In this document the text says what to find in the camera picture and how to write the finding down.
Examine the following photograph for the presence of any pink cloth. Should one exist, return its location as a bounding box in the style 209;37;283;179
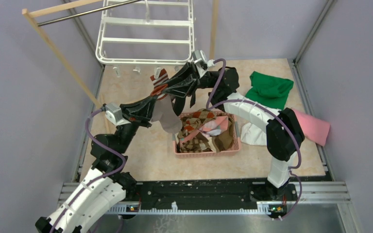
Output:
292;108;331;147

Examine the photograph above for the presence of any grey orange striped sock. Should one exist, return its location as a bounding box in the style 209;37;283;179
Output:
150;68;169;99

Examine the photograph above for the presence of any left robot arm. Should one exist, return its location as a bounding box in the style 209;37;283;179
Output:
35;96;157;233

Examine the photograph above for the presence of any metal rack rod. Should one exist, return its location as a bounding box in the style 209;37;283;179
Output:
37;0;141;27

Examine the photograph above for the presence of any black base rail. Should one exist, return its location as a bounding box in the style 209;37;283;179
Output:
110;178;298;215

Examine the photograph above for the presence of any wooden drying rack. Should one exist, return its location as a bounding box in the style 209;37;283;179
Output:
22;0;221;112

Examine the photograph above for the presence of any pink plastic basket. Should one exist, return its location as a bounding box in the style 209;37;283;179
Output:
173;109;241;158

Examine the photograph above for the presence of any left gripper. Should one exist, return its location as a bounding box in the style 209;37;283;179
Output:
116;93;159;153

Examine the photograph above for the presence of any black sock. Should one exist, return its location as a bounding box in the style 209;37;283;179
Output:
172;97;186;117
189;90;196;108

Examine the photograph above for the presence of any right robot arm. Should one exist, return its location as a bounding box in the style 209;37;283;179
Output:
151;63;305;200

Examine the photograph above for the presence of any white cloth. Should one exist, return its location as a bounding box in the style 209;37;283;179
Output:
240;123;267;146

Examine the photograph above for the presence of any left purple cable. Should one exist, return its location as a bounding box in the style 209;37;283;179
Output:
50;106;128;233

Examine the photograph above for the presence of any white clip hanger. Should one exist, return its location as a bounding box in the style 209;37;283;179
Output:
95;0;196;72

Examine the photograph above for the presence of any brown striped sock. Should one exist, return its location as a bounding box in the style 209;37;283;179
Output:
211;121;234;153

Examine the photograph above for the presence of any green cloth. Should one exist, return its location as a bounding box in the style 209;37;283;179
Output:
245;71;294;110

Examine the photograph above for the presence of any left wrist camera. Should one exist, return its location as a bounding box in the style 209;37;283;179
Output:
105;103;123;126

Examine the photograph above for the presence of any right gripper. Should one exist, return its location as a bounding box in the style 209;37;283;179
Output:
159;63;217;99

